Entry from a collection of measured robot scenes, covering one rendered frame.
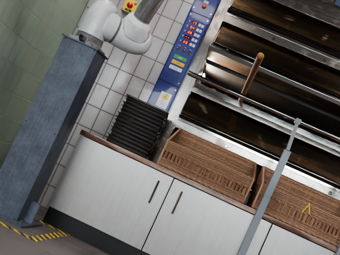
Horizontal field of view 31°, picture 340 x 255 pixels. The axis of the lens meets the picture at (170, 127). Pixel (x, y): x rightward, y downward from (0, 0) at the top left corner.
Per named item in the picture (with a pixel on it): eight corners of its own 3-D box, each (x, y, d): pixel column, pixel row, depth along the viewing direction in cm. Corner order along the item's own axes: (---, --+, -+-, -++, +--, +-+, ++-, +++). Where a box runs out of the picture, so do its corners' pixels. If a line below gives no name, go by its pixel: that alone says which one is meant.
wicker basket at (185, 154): (161, 165, 400) (179, 127, 401) (240, 202, 394) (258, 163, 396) (155, 163, 351) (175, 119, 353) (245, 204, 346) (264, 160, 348)
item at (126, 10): (122, 12, 415) (128, -1, 416) (135, 18, 414) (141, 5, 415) (120, 9, 408) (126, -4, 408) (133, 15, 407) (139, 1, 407)
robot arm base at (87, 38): (64, 33, 321) (69, 24, 321) (75, 44, 343) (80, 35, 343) (94, 46, 318) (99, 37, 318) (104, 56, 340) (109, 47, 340)
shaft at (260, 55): (262, 60, 257) (265, 53, 257) (256, 57, 258) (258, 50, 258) (240, 106, 428) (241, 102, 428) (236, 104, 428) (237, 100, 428)
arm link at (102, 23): (74, 30, 337) (91, -5, 339) (102, 45, 344) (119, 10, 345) (80, 29, 322) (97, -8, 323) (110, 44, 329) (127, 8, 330)
